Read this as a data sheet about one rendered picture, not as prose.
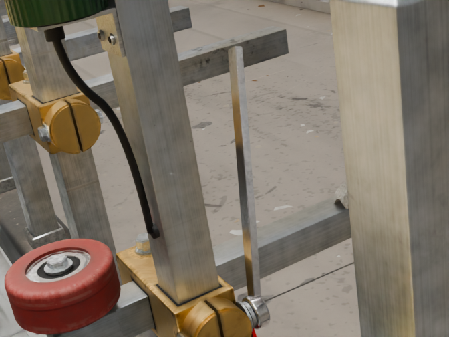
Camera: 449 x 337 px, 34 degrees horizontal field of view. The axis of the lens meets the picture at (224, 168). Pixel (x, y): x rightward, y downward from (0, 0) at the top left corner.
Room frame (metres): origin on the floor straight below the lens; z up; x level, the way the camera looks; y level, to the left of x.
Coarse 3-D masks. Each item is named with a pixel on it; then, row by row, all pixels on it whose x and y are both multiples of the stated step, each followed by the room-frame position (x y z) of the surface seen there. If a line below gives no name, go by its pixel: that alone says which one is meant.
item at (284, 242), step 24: (288, 216) 0.58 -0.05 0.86; (312, 216) 0.57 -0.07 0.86; (336, 216) 0.57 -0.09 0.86; (240, 240) 0.55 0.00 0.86; (264, 240) 0.54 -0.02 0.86; (288, 240) 0.55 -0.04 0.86; (312, 240) 0.56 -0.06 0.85; (336, 240) 0.57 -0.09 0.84; (216, 264) 0.52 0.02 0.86; (240, 264) 0.53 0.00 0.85; (264, 264) 0.54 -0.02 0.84; (288, 264) 0.55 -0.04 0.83; (120, 312) 0.48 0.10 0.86; (144, 312) 0.49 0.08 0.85; (48, 336) 0.48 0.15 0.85; (72, 336) 0.46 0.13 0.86; (96, 336) 0.47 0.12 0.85; (120, 336) 0.47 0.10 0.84
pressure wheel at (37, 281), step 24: (72, 240) 0.51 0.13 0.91; (24, 264) 0.49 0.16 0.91; (48, 264) 0.47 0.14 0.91; (72, 264) 0.48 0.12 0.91; (96, 264) 0.47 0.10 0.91; (24, 288) 0.45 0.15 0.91; (48, 288) 0.44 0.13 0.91; (72, 288) 0.44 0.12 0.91; (96, 288) 0.45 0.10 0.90; (120, 288) 0.48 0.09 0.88; (24, 312) 0.44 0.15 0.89; (48, 312) 0.44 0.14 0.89; (72, 312) 0.44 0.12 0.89; (96, 312) 0.45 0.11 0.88
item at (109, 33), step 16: (96, 16) 0.45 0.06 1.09; (112, 16) 0.45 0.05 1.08; (48, 32) 0.45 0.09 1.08; (64, 32) 0.45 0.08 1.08; (112, 32) 0.46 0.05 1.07; (112, 48) 0.46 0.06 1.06; (64, 64) 0.45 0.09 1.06; (80, 80) 0.45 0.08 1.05; (96, 96) 0.46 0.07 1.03; (112, 112) 0.46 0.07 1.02; (128, 144) 0.46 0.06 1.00; (128, 160) 0.46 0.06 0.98; (144, 192) 0.46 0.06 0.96; (144, 208) 0.46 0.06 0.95
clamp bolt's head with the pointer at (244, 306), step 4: (236, 304) 0.47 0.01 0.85; (240, 304) 0.46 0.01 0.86; (244, 304) 0.46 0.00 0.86; (248, 304) 0.46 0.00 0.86; (240, 308) 0.46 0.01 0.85; (244, 308) 0.46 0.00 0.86; (248, 308) 0.46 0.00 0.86; (248, 312) 0.45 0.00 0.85; (252, 312) 0.46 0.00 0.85; (248, 316) 0.45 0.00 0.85; (252, 316) 0.45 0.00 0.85; (252, 320) 0.45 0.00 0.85; (256, 320) 0.45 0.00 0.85; (252, 324) 0.45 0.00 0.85; (256, 324) 0.46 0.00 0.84; (252, 328) 0.45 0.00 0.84; (252, 332) 0.45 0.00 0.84; (252, 336) 0.45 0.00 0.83; (256, 336) 0.45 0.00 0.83
